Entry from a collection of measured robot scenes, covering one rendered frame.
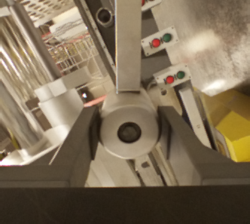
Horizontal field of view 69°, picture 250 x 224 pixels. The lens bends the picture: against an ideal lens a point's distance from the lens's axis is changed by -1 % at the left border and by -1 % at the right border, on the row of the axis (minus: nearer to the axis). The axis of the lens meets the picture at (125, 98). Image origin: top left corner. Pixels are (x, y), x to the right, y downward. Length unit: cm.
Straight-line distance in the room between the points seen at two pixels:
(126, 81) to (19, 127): 79
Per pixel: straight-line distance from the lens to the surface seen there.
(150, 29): 90
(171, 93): 99
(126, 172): 113
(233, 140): 92
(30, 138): 93
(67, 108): 113
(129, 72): 15
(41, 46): 118
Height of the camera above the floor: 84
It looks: 6 degrees up
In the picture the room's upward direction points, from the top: 114 degrees counter-clockwise
